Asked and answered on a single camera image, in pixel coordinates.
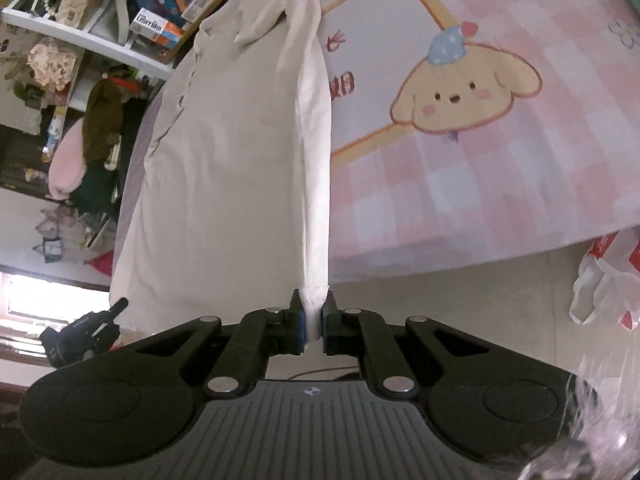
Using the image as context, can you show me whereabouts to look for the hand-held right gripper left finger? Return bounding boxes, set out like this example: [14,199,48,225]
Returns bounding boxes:
[119,287,307,397]

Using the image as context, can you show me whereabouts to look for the beige pearl handbag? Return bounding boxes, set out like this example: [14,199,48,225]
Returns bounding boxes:
[31,0,94,27]

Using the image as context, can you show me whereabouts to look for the tall orange white box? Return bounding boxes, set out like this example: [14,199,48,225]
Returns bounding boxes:
[127,7,187,49]

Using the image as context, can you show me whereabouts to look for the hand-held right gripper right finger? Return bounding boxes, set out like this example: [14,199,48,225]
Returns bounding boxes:
[320,290,507,397]

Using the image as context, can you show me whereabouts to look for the cream floral ornament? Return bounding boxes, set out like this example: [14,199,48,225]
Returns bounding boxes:
[26,41,77,92]

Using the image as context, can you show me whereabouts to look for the white bookshelf frame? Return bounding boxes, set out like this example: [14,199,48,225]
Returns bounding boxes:
[0,0,261,82]

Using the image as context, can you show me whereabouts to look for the pink printed desk mat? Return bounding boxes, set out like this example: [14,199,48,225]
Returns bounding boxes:
[116,0,640,285]

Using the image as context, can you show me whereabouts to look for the white red plastic bag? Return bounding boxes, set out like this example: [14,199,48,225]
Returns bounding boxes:
[569,231,640,332]

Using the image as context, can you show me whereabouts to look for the crumpled clear plastic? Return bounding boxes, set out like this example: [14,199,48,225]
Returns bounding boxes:
[517,369,640,480]

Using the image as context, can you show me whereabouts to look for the olive green jacket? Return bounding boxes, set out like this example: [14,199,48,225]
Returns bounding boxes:
[81,79,127,165]

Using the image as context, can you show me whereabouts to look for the beige T-shirt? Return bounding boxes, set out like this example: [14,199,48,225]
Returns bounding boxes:
[109,0,334,344]

